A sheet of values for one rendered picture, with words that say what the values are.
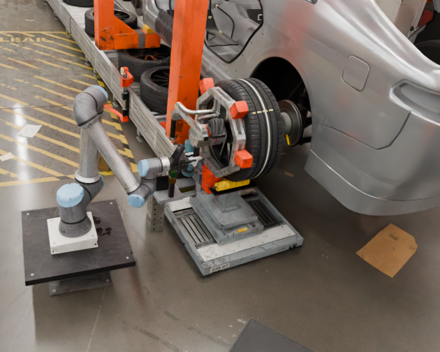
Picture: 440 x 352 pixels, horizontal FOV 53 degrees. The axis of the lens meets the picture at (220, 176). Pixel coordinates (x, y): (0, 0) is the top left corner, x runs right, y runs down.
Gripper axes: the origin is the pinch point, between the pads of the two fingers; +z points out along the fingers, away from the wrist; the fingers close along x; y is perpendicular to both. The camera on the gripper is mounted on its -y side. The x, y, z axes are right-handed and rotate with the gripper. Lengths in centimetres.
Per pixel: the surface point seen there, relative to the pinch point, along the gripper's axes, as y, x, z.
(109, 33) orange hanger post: 13, -252, 23
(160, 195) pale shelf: 38.0, -15.7, -15.9
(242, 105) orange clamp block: -31.9, 3.3, 22.5
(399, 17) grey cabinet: 7, -265, 466
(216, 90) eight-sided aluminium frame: -28.4, -24.9, 21.1
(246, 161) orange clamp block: -3.7, 19.0, 21.0
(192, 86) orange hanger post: -15, -60, 22
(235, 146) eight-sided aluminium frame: -9.0, 9.6, 18.4
